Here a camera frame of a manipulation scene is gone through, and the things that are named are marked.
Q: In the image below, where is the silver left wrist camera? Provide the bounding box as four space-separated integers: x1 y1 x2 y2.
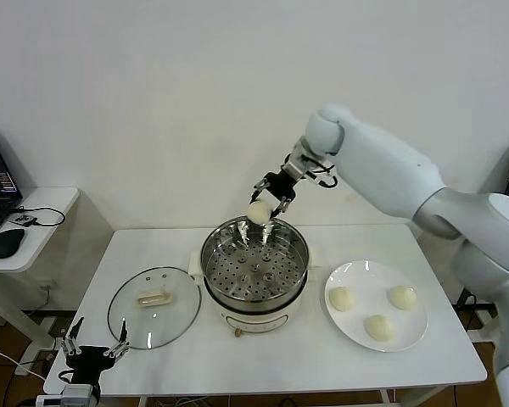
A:
36 384 102 407

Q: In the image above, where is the small black patterned device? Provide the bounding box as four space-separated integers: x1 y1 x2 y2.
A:
8 213 39 229

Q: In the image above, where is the round glass lid cream handle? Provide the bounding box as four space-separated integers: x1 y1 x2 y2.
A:
107 265 203 351

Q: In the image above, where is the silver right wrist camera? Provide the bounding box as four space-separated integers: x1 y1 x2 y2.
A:
284 141 328 183

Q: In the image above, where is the white round plate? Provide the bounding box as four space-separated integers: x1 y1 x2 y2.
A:
324 259 429 353

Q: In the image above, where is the white electric cooking pot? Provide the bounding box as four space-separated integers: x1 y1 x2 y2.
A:
189 270 319 340

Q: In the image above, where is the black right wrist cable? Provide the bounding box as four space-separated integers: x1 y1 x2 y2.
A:
316 166 339 189

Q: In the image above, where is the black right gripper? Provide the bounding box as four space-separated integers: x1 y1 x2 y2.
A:
251 170 299 223

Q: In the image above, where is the thin black looped cable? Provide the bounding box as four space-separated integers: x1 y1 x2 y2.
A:
9 205 67 230

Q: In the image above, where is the white steamed baozi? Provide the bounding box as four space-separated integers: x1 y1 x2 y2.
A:
363 314 396 343
389 285 419 312
329 287 356 313
247 201 275 226

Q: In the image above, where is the black computer mouse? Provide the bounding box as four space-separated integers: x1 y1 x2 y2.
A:
0 227 26 259

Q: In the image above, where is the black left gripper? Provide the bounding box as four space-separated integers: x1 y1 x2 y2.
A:
59 316 131 385

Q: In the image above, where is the white side table with mouse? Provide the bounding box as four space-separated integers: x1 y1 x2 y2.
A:
0 187 81 353

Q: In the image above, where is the white floor power strip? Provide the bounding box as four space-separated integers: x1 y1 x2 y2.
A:
14 351 55 377

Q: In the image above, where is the stainless steel steamer basket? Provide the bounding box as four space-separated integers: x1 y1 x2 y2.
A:
188 215 323 313

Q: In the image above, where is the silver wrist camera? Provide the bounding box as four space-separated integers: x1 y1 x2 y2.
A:
284 141 328 183
36 384 102 407

